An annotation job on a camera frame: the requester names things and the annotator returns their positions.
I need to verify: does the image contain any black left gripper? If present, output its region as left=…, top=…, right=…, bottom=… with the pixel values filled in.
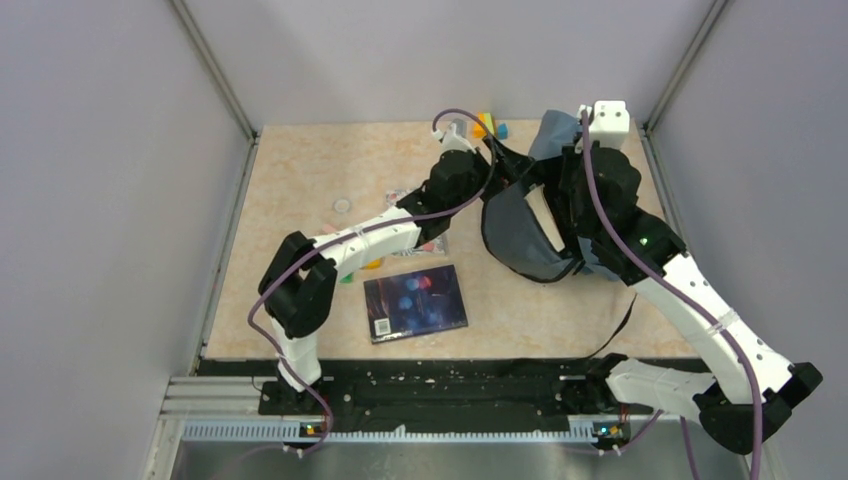
left=447, top=134, right=535, bottom=216

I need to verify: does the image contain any blue student backpack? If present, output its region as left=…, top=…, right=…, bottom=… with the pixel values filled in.
left=481, top=110, right=621, bottom=284

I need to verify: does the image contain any floral notebook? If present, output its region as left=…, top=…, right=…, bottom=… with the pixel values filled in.
left=385, top=188, right=448, bottom=257

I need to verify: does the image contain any dark book underneath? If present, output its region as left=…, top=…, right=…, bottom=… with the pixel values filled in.
left=363, top=265, right=469, bottom=344

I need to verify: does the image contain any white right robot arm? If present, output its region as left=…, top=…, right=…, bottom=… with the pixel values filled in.
left=542, top=145, right=823, bottom=455

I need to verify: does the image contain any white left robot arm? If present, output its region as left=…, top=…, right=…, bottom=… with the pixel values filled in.
left=248, top=139, right=532, bottom=414

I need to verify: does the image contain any colourful sticky note stack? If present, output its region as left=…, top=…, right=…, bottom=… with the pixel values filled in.
left=472, top=112, right=509, bottom=140

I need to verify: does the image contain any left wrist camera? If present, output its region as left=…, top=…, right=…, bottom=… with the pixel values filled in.
left=432, top=123, right=475, bottom=153

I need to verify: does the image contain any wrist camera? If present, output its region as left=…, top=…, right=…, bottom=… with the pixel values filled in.
left=575, top=100, right=631, bottom=153
left=432, top=123, right=475, bottom=153

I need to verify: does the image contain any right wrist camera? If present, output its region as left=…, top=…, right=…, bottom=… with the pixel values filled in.
left=575, top=100, right=631, bottom=153

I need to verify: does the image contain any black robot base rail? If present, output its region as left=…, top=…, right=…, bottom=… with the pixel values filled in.
left=258, top=358, right=653, bottom=434

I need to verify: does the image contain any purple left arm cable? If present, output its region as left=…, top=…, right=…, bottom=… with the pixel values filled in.
left=247, top=108, right=498, bottom=458

